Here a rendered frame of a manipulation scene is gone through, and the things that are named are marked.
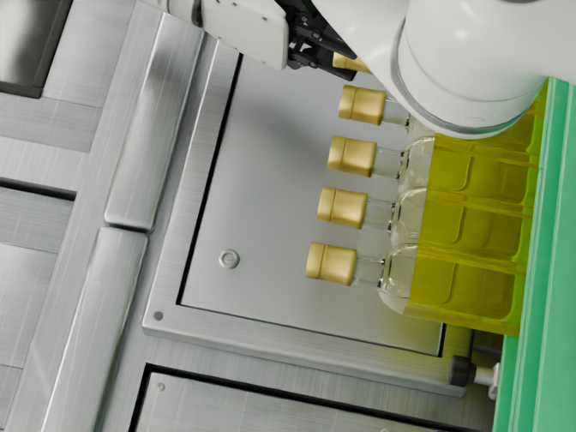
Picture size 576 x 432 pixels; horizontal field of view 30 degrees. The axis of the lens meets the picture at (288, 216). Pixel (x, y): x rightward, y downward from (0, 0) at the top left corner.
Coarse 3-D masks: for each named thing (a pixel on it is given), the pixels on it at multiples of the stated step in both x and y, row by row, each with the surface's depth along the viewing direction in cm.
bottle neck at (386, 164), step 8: (376, 152) 104; (384, 152) 104; (392, 152) 104; (400, 152) 104; (376, 160) 104; (384, 160) 104; (392, 160) 104; (376, 168) 104; (384, 168) 104; (392, 168) 104; (376, 176) 105; (384, 176) 105; (392, 176) 104
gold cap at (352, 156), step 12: (336, 144) 104; (348, 144) 104; (360, 144) 104; (372, 144) 104; (336, 156) 104; (348, 156) 104; (360, 156) 104; (372, 156) 104; (336, 168) 105; (348, 168) 104; (360, 168) 104; (372, 168) 104
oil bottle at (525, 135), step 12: (540, 108) 105; (408, 120) 106; (528, 120) 104; (540, 120) 104; (408, 132) 107; (420, 132) 105; (432, 132) 104; (504, 132) 104; (516, 132) 104; (528, 132) 104; (540, 132) 104; (492, 144) 104; (504, 144) 104; (516, 144) 104; (528, 144) 103; (540, 144) 103
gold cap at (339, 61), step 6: (336, 54) 109; (336, 60) 109; (342, 60) 109; (348, 60) 109; (354, 60) 109; (360, 60) 109; (336, 66) 110; (342, 66) 110; (348, 66) 109; (354, 66) 109; (360, 66) 109; (366, 66) 109; (366, 72) 110
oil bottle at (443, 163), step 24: (408, 144) 104; (432, 144) 103; (456, 144) 103; (480, 144) 103; (408, 168) 102; (432, 168) 102; (456, 168) 102; (480, 168) 102; (504, 168) 102; (528, 168) 102; (480, 192) 101; (504, 192) 101; (528, 192) 101
